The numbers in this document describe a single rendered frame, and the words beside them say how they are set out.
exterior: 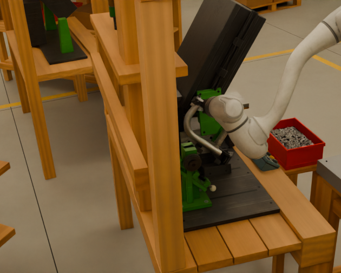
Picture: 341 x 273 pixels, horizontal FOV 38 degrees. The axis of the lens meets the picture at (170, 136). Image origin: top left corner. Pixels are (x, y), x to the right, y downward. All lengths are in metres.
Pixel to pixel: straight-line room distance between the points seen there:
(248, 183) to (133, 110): 0.67
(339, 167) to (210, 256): 0.81
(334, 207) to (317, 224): 0.45
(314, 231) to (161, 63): 0.96
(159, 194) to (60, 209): 2.19
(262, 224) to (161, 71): 0.88
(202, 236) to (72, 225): 1.74
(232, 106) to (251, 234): 0.52
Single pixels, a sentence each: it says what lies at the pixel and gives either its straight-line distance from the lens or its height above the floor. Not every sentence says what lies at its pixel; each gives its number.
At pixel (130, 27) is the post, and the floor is 1.67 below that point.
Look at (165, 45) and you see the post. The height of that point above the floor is 1.72.
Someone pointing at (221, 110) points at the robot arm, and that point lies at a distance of 1.83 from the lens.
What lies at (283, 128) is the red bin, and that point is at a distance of 2.81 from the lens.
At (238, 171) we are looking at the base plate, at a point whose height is 0.90.
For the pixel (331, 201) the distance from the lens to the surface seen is 2.49.
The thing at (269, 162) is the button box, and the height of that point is 0.94.
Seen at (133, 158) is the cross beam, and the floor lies 1.28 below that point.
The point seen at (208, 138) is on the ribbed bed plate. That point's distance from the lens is 2.32.
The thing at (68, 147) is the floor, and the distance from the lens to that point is 4.57.
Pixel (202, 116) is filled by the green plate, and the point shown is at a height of 1.16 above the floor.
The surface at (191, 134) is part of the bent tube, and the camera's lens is 2.23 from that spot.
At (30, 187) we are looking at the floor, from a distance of 4.11.
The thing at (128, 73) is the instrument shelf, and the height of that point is 1.54.
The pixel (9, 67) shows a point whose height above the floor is 0.21.
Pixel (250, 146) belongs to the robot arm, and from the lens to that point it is 1.91.
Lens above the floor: 2.16
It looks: 28 degrees down
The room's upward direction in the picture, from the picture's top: 3 degrees counter-clockwise
